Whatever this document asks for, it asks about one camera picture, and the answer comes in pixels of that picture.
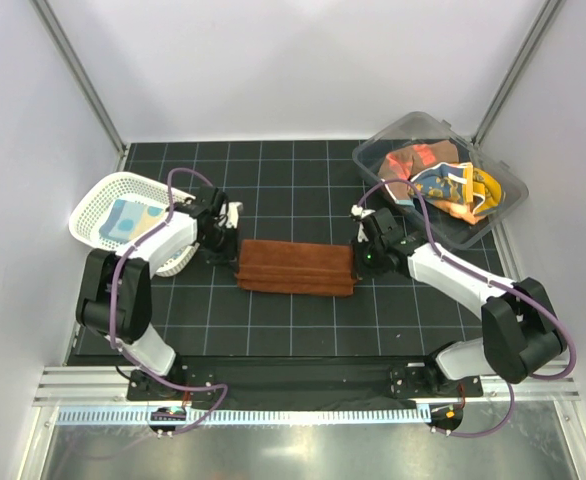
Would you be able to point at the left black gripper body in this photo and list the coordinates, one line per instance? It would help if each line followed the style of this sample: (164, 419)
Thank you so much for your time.
(221, 241)

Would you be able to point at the yellow blue patterned towel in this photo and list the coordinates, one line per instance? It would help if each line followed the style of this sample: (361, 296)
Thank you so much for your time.
(487, 197)

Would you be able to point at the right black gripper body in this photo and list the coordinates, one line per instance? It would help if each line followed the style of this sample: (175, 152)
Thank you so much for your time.
(373, 251)

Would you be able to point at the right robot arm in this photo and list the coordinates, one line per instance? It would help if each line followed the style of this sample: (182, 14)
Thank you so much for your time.
(519, 330)

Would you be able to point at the left aluminium frame post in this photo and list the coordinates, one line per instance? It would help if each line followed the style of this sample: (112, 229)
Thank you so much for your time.
(76, 68)

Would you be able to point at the right aluminium frame post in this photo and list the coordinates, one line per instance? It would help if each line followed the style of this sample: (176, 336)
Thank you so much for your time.
(525, 54)

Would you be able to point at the white slotted cable duct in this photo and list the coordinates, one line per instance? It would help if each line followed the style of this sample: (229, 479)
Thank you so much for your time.
(156, 416)

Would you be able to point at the aluminium frame post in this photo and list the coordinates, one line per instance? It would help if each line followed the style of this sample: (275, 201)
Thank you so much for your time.
(76, 68)
(525, 54)

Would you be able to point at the blue polka dot towel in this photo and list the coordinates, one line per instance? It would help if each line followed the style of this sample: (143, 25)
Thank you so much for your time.
(127, 220)

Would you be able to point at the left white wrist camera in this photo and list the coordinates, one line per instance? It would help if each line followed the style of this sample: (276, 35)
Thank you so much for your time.
(232, 215)

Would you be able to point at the pink brown towel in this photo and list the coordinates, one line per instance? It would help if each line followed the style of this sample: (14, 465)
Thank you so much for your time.
(435, 170)

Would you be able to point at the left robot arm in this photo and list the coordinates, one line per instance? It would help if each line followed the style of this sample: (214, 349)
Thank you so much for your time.
(115, 299)

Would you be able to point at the clear plastic storage bin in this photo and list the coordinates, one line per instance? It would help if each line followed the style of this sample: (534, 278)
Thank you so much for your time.
(404, 198)

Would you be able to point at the white perforated plastic basket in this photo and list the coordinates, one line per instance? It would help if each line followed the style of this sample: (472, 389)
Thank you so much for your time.
(93, 210)

